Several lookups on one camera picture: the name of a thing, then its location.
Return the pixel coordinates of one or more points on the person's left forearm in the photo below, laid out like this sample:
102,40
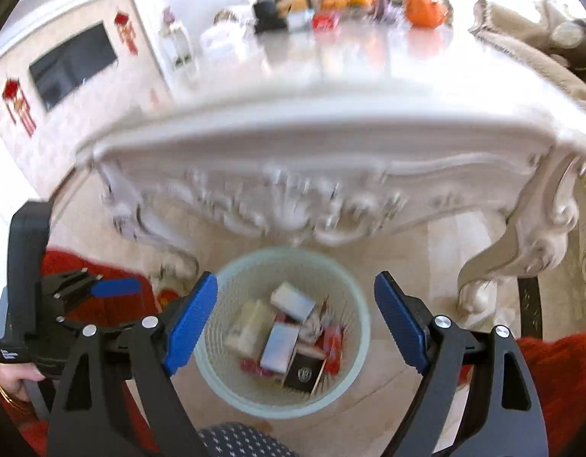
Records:
22,433

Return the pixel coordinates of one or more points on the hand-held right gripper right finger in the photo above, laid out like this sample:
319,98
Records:
400,323

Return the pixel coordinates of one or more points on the small purple vase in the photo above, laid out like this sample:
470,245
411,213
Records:
168,15

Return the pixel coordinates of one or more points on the black wall television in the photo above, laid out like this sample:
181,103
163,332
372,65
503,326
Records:
72,66

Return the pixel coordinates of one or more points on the small red round object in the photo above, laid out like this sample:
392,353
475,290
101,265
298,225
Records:
167,297

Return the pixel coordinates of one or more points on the person's red sweater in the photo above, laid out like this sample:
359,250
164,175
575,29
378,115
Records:
564,371

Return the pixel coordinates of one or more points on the orange fruit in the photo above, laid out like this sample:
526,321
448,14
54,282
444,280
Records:
332,2
362,0

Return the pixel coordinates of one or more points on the black emblem box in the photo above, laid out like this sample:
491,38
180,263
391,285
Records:
305,373

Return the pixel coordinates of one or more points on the white side stand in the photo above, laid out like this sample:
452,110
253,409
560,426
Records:
181,50

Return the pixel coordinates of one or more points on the silver box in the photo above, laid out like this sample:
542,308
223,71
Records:
278,348

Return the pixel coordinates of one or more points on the person's dotted navy trousers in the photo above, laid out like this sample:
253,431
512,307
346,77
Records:
245,440

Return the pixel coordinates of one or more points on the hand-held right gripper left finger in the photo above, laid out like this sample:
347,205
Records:
190,323

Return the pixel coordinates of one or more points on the pale green waste basket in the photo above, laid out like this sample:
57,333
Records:
226,390

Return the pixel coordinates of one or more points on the red foil wrapper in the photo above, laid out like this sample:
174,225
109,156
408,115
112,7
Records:
328,338

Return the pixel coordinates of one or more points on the beige box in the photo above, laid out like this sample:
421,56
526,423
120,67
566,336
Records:
250,326

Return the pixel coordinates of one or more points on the small grey box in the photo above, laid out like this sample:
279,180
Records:
298,20

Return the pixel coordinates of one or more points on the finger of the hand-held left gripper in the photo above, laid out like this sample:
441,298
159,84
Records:
69,324
114,288

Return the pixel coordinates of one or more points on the red tassel wall ornament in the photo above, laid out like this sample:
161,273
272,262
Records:
19,104

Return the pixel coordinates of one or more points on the person's left hand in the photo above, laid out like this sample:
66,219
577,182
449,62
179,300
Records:
10,378

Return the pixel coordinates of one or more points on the red knot wall ornament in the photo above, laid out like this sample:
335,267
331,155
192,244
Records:
125,31

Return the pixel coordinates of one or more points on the white box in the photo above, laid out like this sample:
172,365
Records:
293,300

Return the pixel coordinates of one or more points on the white plastic bag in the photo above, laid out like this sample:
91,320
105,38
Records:
221,33

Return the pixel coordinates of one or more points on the orange gift bag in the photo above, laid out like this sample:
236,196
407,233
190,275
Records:
426,7

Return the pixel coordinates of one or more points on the ornate white carved table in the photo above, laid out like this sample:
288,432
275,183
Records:
369,104

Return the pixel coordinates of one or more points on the beige fringed armchair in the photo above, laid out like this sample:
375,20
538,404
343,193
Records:
521,43

